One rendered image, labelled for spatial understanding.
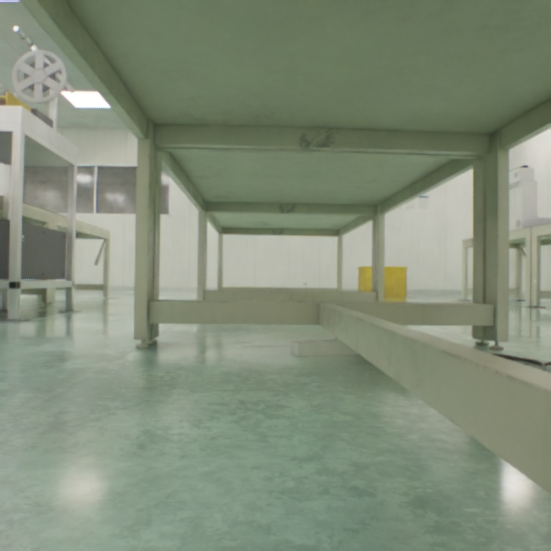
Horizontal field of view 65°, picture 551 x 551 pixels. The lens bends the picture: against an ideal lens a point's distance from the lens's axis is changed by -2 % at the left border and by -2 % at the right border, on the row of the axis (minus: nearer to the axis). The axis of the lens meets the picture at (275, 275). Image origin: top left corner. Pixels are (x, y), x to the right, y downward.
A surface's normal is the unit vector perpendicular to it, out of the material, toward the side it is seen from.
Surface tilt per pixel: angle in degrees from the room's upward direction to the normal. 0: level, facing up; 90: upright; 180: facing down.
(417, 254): 90
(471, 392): 90
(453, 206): 90
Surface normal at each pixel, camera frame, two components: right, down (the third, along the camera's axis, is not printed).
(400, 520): 0.01, -1.00
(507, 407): -1.00, -0.01
